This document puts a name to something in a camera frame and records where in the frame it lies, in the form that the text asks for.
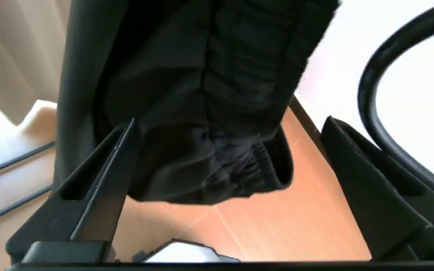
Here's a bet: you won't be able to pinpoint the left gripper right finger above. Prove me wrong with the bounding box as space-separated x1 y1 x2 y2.
320 115 434 261

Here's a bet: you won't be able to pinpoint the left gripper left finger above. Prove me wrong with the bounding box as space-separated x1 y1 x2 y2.
5 118 139 263

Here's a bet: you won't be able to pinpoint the black shorts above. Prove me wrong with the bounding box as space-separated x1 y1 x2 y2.
53 0 341 206

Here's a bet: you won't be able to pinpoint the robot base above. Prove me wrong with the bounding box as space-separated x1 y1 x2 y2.
132 238 241 263

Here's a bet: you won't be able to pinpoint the black clothes rack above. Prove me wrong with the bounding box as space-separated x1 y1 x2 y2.
0 141 57 230

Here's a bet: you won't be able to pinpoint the beige curtain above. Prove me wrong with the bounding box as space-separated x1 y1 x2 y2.
0 0 72 126

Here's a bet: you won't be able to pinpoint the black cable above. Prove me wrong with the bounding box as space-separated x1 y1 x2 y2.
356 0 434 210

